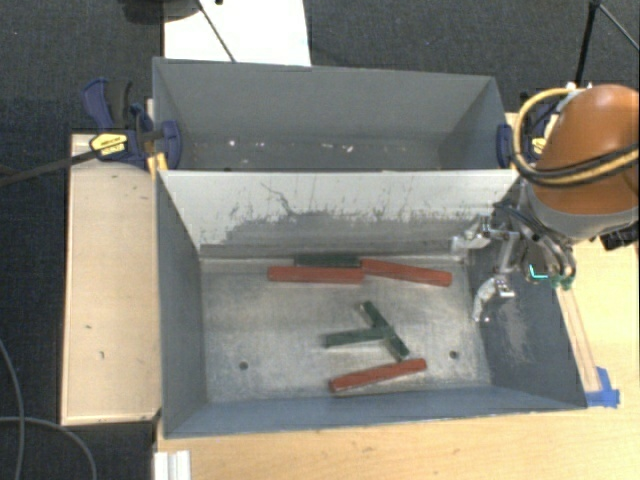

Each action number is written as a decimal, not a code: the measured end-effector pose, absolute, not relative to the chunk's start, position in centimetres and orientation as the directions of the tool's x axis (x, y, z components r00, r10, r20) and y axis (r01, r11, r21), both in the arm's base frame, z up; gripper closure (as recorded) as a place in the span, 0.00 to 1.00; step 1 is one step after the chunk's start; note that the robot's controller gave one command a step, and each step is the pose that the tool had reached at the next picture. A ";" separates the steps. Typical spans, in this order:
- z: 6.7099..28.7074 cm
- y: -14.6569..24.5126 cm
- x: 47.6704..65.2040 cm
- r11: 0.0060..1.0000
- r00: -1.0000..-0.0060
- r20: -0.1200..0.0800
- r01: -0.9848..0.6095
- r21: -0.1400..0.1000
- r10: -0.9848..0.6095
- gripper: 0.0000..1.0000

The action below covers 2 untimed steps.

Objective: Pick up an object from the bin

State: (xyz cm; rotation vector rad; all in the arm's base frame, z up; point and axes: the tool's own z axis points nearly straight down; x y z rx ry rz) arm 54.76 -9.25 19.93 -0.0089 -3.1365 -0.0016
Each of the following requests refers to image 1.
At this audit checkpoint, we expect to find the black cylinder on white bracket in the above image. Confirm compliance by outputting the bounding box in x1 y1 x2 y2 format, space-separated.
599 225 640 253

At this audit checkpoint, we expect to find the pale wood flat board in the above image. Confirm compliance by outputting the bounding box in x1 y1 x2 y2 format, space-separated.
59 132 164 427

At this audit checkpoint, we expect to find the grey metal bin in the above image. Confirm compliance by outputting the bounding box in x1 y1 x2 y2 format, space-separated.
151 56 591 440

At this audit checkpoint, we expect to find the dark green flat block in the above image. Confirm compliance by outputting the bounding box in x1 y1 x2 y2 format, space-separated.
355 300 412 363
293 252 363 269
324 328 387 350

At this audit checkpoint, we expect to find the red-brown flat block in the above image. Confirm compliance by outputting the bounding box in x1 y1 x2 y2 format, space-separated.
327 357 429 395
266 265 366 285
360 258 454 288

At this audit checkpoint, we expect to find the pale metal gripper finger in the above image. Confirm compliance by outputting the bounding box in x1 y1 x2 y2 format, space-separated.
450 216 494 256
471 276 517 325

